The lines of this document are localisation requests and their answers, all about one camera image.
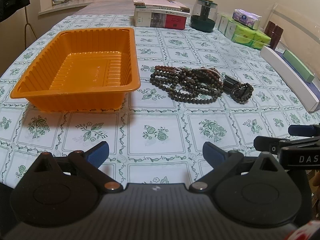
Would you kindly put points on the orange plastic tray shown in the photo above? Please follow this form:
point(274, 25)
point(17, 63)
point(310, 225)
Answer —
point(82, 69)

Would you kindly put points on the thick white red book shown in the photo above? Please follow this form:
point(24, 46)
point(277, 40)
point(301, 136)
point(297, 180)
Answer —
point(159, 20)

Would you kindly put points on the pink cover book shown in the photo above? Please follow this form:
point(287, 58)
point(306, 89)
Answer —
point(161, 4)

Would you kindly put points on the purple tissue pack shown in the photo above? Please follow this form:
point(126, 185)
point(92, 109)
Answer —
point(248, 19)

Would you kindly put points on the green glass humidifier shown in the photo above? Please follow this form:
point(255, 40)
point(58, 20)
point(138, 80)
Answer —
point(204, 15)

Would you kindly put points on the green tissue pack bundle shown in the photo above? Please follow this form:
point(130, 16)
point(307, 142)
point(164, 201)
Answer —
point(241, 34)

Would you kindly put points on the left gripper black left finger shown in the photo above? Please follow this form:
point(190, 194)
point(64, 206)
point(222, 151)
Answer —
point(57, 191)

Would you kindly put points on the green floral tablecloth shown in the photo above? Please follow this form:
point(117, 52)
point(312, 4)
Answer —
point(152, 139)

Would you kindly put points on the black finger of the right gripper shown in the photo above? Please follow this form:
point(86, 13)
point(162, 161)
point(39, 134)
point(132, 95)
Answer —
point(274, 145)
point(304, 130)

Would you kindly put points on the long green box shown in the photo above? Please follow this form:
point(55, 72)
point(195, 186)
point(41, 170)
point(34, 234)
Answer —
point(299, 66)

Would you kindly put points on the gold metal coat rack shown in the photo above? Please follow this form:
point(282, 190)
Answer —
point(26, 26)

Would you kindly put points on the long white box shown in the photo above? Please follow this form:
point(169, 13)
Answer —
point(307, 93)

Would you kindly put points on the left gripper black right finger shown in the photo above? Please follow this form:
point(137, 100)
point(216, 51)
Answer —
point(248, 190)

